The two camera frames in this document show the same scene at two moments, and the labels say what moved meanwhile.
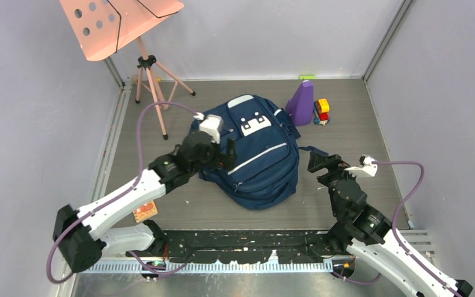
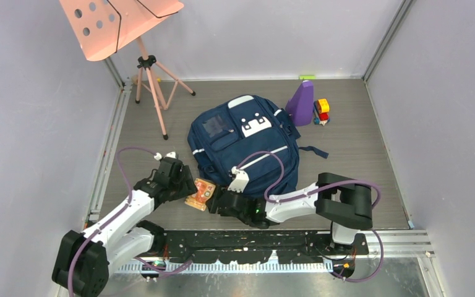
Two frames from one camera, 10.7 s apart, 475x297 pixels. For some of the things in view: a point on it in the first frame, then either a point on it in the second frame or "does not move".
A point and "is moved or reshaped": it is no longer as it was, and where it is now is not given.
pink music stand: x=103 y=28 does not move
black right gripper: x=316 y=161 → x=212 y=202
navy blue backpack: x=267 y=152 does not move
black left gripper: x=220 y=159 → x=187 y=184
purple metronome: x=300 y=106 does not move
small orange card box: x=145 y=211 is moved or reshaped
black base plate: x=247 y=245 does not move
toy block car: x=321 y=108 does not move
